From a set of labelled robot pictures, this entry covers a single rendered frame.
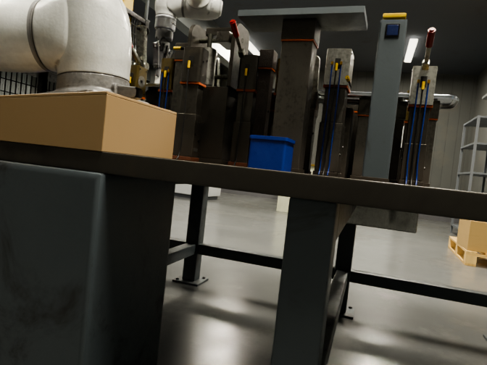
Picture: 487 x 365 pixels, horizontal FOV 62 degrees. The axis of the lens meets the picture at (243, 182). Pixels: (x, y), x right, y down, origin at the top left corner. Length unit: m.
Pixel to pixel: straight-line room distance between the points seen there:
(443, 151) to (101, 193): 9.20
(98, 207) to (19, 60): 0.40
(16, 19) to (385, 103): 0.90
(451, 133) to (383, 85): 8.62
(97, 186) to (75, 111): 0.15
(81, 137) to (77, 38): 0.23
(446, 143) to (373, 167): 8.61
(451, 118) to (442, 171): 1.15
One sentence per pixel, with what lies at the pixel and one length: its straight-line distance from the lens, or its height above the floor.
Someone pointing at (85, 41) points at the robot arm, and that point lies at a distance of 0.93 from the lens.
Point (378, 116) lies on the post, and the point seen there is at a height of 0.88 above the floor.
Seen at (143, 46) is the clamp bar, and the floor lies 1.13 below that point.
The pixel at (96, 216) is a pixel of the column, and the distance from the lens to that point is 0.78.
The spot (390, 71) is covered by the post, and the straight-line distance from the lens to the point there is 1.20.
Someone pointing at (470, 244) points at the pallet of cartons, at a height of 0.20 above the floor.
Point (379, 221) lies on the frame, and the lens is 1.85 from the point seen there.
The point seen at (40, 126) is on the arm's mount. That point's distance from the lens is 0.88.
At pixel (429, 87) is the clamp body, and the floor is 0.99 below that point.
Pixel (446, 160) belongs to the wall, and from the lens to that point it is 9.73.
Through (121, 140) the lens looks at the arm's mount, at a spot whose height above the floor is 0.73.
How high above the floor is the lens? 0.70
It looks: 2 degrees down
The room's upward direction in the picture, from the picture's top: 6 degrees clockwise
